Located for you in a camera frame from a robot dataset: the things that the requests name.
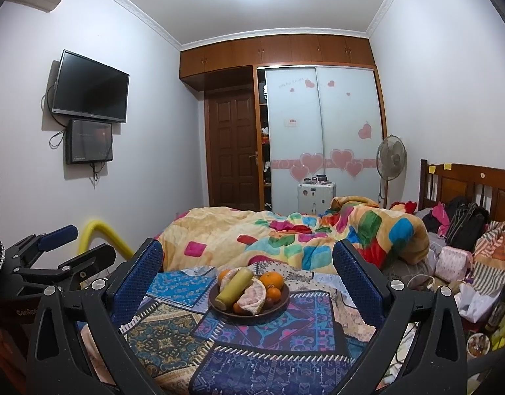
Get small white cabinet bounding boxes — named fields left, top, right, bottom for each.
left=297, top=181, right=337, bottom=215

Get greenish yellow sugarcane piece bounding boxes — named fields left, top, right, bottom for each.
left=213, top=267, right=254, bottom=312

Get standing fan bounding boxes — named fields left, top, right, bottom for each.
left=376, top=134, right=408, bottom=209

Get black backpack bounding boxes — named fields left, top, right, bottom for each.
left=445, top=197, right=490, bottom=252

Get wooden bed headboard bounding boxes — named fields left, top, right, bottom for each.
left=419, top=158, right=505, bottom=232

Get small wall-mounted screen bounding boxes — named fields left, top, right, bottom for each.
left=65, top=118, right=114, bottom=165

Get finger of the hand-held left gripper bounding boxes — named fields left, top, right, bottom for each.
left=3, top=224, right=79, bottom=273
left=12, top=244, right=117, bottom=298

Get colourful patch yellow quilt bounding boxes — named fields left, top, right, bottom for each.
left=156, top=197, right=431, bottom=276

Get frosted wardrobe sliding doors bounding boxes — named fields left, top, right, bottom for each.
left=264, top=66, right=387, bottom=215

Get brown wooden door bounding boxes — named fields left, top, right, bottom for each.
left=205, top=90, right=262, bottom=213

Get wooden overhead cabinets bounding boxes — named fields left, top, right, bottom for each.
left=179, top=35, right=377, bottom=92

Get round tin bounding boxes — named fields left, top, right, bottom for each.
left=466, top=332, right=492, bottom=357

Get pink cloth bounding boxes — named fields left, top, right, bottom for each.
left=431, top=202, right=451, bottom=236

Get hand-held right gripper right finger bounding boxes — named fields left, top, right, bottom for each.
left=332, top=238, right=469, bottom=395

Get yellow foam tube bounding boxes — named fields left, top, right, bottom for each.
left=79, top=219, right=135, bottom=263

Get dark glass bottle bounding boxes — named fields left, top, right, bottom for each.
left=485, top=275, right=505, bottom=335

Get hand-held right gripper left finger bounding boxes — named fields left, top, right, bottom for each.
left=26, top=238, right=164, bottom=395

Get blue patchwork printed blanket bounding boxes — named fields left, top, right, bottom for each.
left=77, top=264, right=417, bottom=395

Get black television cable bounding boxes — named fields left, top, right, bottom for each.
left=40, top=84, right=69, bottom=149

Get striped fabric bag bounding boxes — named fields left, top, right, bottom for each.
left=472, top=220, right=505, bottom=285

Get large orange with sticker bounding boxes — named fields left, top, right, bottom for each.
left=259, top=272, right=285, bottom=289

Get wall-mounted black television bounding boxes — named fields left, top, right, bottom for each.
left=51, top=49, right=130, bottom=123

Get pink patterned bag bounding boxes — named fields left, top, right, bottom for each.
left=435, top=246, right=473, bottom=283

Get peeled pomelo piece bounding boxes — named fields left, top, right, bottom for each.
left=239, top=278, right=267, bottom=317

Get white plastic bag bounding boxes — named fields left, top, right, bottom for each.
left=458, top=282, right=496, bottom=322

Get brown round plate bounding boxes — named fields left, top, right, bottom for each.
left=208, top=272, right=290, bottom=325

